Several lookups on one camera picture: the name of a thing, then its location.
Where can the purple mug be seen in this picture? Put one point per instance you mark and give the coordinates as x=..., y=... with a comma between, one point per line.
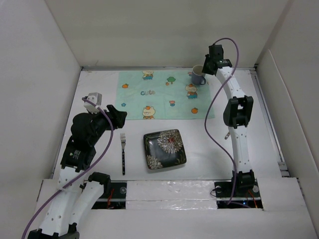
x=197, y=76

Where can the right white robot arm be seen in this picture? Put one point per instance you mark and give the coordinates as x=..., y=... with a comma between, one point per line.
x=236, y=117

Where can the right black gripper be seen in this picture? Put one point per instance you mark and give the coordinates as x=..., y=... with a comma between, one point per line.
x=205, y=69

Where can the fork with dark handle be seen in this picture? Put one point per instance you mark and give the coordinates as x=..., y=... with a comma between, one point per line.
x=123, y=144

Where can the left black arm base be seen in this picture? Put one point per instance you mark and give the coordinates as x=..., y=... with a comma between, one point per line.
x=114, y=199

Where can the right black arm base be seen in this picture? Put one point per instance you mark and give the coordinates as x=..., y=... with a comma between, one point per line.
x=242, y=198

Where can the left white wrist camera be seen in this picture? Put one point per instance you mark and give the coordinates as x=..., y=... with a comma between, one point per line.
x=92, y=102

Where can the green cartoon print cloth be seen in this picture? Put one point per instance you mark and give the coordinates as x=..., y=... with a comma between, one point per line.
x=155, y=95

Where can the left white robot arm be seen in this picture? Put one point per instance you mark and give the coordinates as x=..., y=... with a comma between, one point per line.
x=75, y=195

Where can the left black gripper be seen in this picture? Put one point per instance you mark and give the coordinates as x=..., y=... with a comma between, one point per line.
x=118, y=116

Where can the black floral square plate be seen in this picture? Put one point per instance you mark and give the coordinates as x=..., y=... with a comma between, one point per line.
x=164, y=149

